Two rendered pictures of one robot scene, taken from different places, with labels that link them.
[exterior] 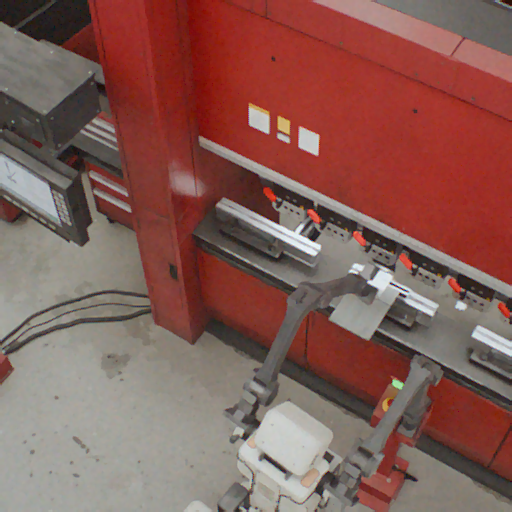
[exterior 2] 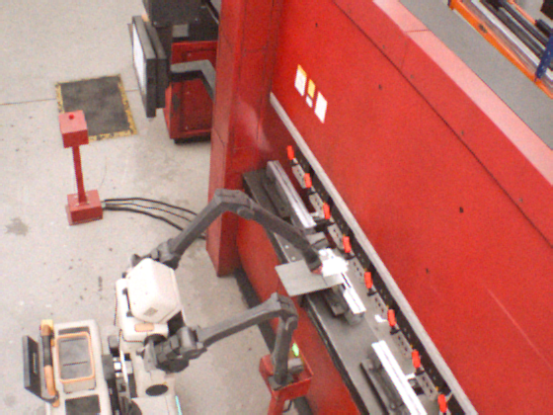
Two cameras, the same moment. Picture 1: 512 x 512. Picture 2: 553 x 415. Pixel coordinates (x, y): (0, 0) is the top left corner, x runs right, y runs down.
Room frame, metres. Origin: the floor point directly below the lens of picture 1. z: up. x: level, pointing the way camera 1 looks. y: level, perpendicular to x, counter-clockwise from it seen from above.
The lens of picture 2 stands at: (0.09, -1.14, 3.26)
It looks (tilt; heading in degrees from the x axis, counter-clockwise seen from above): 43 degrees down; 30
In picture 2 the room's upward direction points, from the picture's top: 8 degrees clockwise
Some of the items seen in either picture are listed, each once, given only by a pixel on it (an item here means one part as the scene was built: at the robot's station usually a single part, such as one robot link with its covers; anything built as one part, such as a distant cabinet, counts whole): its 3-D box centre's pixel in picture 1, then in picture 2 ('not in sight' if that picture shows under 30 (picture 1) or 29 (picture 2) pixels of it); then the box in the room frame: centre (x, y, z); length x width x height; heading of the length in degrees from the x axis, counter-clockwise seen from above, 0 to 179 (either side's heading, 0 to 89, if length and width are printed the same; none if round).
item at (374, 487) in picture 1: (380, 480); not in sight; (1.47, -0.54, 0.06); 0.25 x 0.20 x 0.12; 149
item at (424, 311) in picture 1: (391, 295); (340, 286); (1.95, -0.53, 0.92); 0.39 x 0.06 x 0.10; 57
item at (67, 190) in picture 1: (41, 183); (149, 64); (2.15, 0.85, 1.42); 0.45 x 0.12 x 0.36; 54
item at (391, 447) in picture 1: (391, 447); (276, 407); (1.50, -0.55, 0.39); 0.05 x 0.05 x 0.54; 59
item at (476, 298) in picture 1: (477, 286); (388, 293); (1.77, -0.79, 1.26); 0.15 x 0.09 x 0.17; 57
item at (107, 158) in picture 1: (83, 165); (198, 85); (2.45, 0.76, 1.18); 0.40 x 0.24 x 0.07; 57
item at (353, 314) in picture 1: (364, 305); (308, 275); (1.85, -0.40, 1.00); 0.26 x 0.18 x 0.01; 147
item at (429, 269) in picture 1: (429, 262); (366, 258); (1.88, -0.63, 1.26); 0.15 x 0.09 x 0.17; 57
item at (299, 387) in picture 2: (402, 412); (284, 372); (1.50, -0.55, 0.75); 0.20 x 0.16 x 0.18; 59
